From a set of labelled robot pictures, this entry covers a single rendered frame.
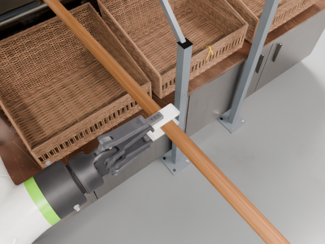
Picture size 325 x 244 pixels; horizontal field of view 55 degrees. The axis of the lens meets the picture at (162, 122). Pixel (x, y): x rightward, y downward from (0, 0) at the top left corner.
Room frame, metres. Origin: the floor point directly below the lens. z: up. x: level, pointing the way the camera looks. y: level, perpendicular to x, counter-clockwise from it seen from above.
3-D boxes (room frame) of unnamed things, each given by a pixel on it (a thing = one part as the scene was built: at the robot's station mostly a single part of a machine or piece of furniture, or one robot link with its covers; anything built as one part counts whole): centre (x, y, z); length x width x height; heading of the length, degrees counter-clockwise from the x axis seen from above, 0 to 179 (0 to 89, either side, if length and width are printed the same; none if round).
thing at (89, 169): (0.25, 0.12, 1.20); 0.09 x 0.07 x 0.08; 128
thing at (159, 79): (1.24, -0.06, 0.72); 0.56 x 0.49 x 0.28; 129
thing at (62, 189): (0.21, 0.18, 1.20); 0.12 x 0.06 x 0.09; 38
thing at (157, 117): (0.34, 0.02, 1.23); 0.05 x 0.01 x 0.03; 128
